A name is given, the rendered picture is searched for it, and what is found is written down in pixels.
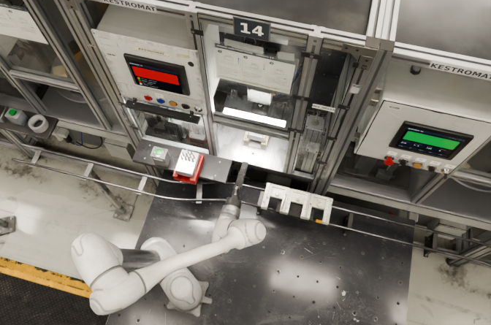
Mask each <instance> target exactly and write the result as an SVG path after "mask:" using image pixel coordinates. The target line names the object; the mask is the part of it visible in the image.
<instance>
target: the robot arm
mask: <svg viewBox="0 0 491 325"><path fill-rule="evenodd" d="M247 168H248V162H245V161H243V162H242V165H241V168H240V172H239V174H238V176H237V180H236V183H235V186H234V188H233V191H232V197H227V200H226V202H225V205H224V206H223V207H222V210H221V214H220V216H219V219H218V220H217V222H216V225H215V227H214V230H213V236H212V243H210V244H207V245H203V246H201V247H198V248H195V249H192V250H189V251H186V252H183V253H179V254H177V253H176V251H175V250H174V249H173V247H172V246H171V245H170V244H169V243H168V242H167V241H166V240H164V239H162V238H160V237H152V238H150V239H148V240H146V241H145V242H144V243H143V245H142V247H141V249H127V248H119V247H118V246H116V245H114V244H112V243H111V242H109V241H107V240H106V239H104V238H103V237H102V236H101V235H99V234H97V233H94V232H86V233H84V234H81V235H80V236H79V237H78V238H76V239H75V240H74V242H73V243H72V247H71V254H72V260H73V263H74V265H75V267H76V269H77V271H78V272H79V274H80V276H81V277H82V279H83V280H84V281H85V283H86V284H87V285H88V286H89V288H90V289H91V290H92V293H91V295H90V299H89V301H90V306H91V309H92V310H93V311H94V312H95V314H97V315H102V316H104V315H108V314H111V313H115V312H118V311H119V310H122V309H124V308H126V307H128V306H130V305H131V304H133V303H135V302H136V301H137V300H138V299H139V298H141V297H142V296H143V295H145V294H146V293H147V292H149V291H150V290H151V289H152V288H153V287H154V286H155V285H156V284H157V283H159V284H160V286H161V287H162V289H163V290H164V293H165V294H166V295H167V297H168V298H169V300H170V301H169V303H168V304H167V308H168V309H169V310H179V311H181V312H184V313H189V314H192V315H193V316H195V317H197V318H198V317H200V315H201V307H202V303H206V304H211V303H212V299H210V298H207V297H205V293H206V291H207V289H208V287H209V283H208V282H206V281H205V282H202V281H198V280H197V279H196V278H195V277H194V276H193V275H192V273H191V272H190V271H189V270H188V268H187V267H188V266H191V265H192V264H196V263H198V262H201V261H204V260H205V259H209V258H211V257H214V256H217V255H219V254H221V253H228V252H229V251H230V250H231V249H233V248H237V249H239V250H240V249H243V248H246V247H248V246H252V245H255V244H258V243H260V242H261V241H263V239H264V238H265V235H266V228H265V227H264V225H263V223H262V222H261V221H258V220H256V219H253V218H243V219H239V217H240V213H241V211H240V208H241V204H242V202H241V201H240V200H239V198H240V193H241V189H242V186H243V181H244V177H245V176H246V170H247ZM127 272H128V273H127Z"/></svg>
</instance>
